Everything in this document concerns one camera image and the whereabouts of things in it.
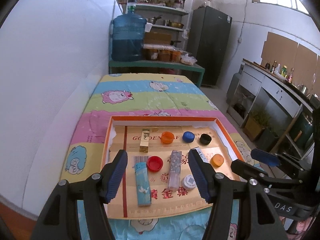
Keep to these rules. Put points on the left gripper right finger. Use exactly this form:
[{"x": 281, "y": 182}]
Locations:
[{"x": 204, "y": 176}]

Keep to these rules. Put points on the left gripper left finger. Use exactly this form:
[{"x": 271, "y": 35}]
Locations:
[{"x": 112, "y": 174}]

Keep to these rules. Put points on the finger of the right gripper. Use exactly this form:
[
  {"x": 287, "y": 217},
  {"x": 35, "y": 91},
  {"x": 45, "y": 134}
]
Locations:
[
  {"x": 247, "y": 171},
  {"x": 265, "y": 157}
]

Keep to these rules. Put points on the white bottle cap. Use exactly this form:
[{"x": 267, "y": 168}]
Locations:
[{"x": 188, "y": 182}]

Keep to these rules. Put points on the black bottle cap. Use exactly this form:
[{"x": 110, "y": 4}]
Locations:
[{"x": 205, "y": 139}]

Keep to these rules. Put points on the teal flower lighter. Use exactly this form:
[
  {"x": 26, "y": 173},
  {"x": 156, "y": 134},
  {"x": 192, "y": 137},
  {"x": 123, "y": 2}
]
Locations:
[{"x": 142, "y": 184}]

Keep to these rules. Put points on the blue bottle cap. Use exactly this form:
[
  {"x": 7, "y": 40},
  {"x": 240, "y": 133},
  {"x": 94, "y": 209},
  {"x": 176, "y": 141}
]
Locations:
[{"x": 188, "y": 137}]

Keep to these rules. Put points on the gold lighter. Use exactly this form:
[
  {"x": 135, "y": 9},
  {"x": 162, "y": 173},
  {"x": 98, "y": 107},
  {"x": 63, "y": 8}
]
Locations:
[{"x": 144, "y": 141}]

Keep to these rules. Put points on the large orange bottle cap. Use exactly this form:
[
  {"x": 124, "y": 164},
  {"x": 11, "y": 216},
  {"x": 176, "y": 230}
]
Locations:
[{"x": 167, "y": 137}]

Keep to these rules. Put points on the person's right hand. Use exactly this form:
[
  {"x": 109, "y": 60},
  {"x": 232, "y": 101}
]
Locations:
[{"x": 296, "y": 229}]

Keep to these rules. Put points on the small orange bottle cap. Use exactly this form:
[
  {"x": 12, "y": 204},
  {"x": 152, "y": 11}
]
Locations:
[{"x": 217, "y": 160}]

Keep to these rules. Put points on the white printed lighter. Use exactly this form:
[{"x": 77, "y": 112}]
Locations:
[{"x": 201, "y": 154}]

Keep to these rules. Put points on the clear plastic rectangular case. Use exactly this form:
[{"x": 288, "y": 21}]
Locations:
[{"x": 174, "y": 170}]

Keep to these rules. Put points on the red bottle cap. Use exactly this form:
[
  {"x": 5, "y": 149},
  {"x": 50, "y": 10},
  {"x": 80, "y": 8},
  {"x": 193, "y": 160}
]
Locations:
[{"x": 154, "y": 163}]

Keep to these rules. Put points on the white kitchen counter cabinet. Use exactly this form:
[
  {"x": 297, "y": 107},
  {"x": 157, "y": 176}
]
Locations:
[{"x": 271, "y": 113}]

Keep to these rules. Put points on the orange-rimmed cardboard tray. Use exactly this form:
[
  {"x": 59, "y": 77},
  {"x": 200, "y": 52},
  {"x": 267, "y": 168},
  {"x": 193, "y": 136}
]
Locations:
[{"x": 124, "y": 133}]

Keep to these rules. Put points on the cartoon sheep quilt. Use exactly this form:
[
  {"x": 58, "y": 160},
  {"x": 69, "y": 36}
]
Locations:
[{"x": 145, "y": 95}]

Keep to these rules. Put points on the green low bench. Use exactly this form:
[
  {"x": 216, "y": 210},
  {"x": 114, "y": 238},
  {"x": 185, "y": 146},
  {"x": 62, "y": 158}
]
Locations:
[{"x": 158, "y": 64}]

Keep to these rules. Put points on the dark green refrigerator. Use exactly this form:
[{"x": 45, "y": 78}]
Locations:
[{"x": 208, "y": 39}]

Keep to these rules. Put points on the blue water jug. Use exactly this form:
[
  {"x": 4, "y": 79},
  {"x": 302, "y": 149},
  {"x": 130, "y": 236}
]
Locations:
[{"x": 128, "y": 35}]

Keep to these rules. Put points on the white metal shelf rack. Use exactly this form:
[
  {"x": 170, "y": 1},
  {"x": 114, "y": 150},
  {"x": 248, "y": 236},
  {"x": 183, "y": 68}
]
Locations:
[{"x": 171, "y": 17}]

